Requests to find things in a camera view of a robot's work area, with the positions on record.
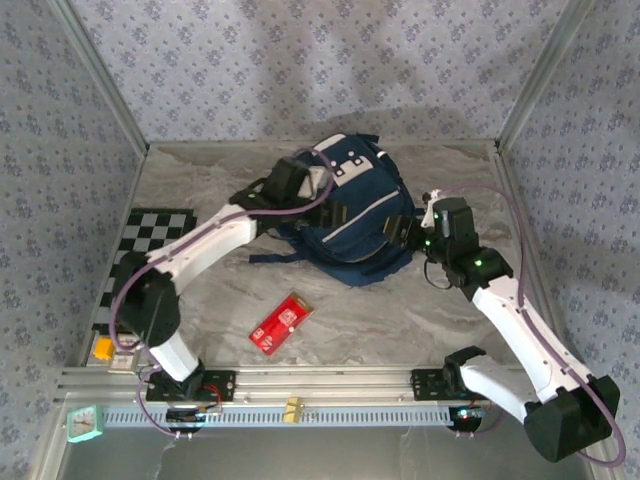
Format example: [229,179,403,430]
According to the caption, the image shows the aluminium side rail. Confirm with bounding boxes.
[492,147,591,371]

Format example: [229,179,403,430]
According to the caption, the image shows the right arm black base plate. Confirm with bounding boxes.
[410,368,466,401]

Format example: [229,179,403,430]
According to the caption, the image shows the brass bracket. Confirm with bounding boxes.
[282,397,306,426]

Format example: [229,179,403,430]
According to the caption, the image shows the navy blue backpack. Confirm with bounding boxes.
[248,132,419,289]

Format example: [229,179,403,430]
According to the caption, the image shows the aluminium frame post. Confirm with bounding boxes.
[47,0,151,154]
[494,0,599,154]

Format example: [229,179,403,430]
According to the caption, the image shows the teal alarm clock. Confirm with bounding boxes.
[65,404,105,445]

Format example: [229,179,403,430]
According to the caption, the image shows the aluminium table rail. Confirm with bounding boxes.
[54,364,599,404]

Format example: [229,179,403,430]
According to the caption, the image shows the red card package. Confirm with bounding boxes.
[248,292,317,357]

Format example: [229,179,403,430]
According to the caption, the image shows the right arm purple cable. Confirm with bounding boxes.
[432,182,627,469]

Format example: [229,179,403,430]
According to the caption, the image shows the grey slotted cable duct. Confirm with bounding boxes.
[102,405,459,429]

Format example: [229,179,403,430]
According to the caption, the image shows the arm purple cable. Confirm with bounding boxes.
[432,182,627,469]
[110,147,335,441]

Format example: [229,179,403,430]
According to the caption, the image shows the thin black cable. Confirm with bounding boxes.
[422,258,467,292]

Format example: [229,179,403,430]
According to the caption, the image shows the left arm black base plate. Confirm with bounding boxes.
[144,369,237,404]

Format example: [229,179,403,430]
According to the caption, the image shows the black grey chessboard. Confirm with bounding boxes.
[92,208,199,334]

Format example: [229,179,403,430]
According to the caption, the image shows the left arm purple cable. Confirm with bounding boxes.
[110,147,335,441]

